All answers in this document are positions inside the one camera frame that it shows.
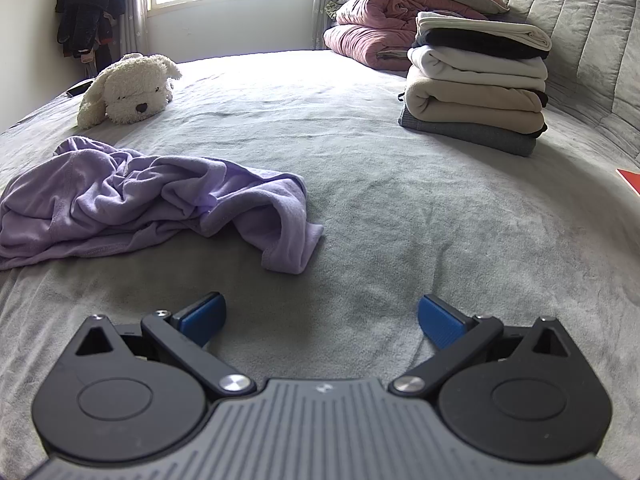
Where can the beige folded garment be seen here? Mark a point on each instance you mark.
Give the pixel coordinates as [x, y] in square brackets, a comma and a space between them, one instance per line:
[465, 105]

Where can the red book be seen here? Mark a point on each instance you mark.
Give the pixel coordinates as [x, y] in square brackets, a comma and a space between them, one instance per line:
[631, 179]

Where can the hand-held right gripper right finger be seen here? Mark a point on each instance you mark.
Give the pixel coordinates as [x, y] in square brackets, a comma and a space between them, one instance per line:
[440, 322]

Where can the grey folded garment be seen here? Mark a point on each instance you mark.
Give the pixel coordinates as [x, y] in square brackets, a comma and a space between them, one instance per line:
[475, 137]

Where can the dark hanging clothes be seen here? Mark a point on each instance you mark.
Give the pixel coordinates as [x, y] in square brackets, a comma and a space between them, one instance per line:
[87, 5]

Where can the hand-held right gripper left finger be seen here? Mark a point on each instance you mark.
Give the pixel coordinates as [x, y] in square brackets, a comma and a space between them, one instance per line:
[202, 317]

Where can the green patterned pillow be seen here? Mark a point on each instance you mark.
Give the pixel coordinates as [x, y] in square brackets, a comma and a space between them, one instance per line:
[332, 9]

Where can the grey quilted headboard cover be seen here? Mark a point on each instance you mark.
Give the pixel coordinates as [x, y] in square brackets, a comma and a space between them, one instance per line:
[575, 25]

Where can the thin black folded garment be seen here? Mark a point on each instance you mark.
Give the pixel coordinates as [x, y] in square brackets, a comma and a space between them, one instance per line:
[541, 97]
[542, 130]

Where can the dark tablet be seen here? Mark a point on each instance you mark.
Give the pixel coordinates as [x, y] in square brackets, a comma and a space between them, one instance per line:
[77, 91]

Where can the pink folded quilt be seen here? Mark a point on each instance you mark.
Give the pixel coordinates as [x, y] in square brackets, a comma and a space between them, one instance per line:
[360, 40]

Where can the white plush dog toy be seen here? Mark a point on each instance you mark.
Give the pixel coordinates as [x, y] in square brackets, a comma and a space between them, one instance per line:
[130, 90]

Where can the purple pants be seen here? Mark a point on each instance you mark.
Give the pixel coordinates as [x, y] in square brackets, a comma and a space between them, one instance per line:
[100, 195]

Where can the white folded garment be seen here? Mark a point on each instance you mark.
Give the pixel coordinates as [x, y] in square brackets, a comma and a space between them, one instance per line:
[465, 67]

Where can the cream folded garment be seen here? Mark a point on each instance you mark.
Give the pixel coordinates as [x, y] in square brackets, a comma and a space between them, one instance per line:
[480, 27]

